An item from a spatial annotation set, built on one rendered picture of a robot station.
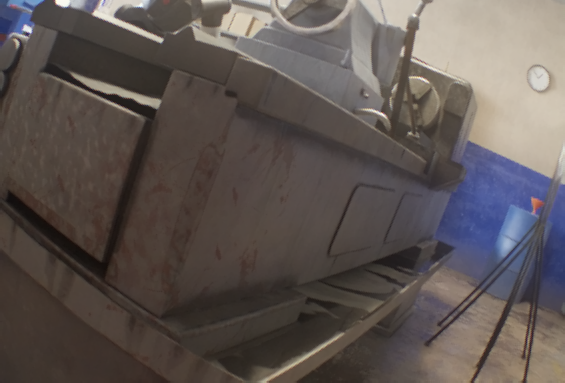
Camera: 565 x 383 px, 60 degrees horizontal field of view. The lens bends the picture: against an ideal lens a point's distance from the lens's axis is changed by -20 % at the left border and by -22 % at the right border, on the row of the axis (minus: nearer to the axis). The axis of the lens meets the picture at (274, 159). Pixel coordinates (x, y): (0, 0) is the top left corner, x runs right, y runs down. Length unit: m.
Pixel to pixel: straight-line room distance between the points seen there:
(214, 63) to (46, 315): 0.52
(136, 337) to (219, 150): 0.28
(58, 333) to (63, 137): 0.34
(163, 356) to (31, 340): 0.36
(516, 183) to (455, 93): 3.39
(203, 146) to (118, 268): 0.22
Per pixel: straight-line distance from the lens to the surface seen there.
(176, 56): 0.79
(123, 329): 0.79
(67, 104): 0.89
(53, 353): 1.00
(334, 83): 1.35
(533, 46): 6.48
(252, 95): 0.72
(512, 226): 5.52
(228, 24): 6.94
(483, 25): 6.54
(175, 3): 2.51
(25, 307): 1.03
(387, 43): 1.70
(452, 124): 2.94
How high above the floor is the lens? 0.77
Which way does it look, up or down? 4 degrees down
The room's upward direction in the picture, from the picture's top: 21 degrees clockwise
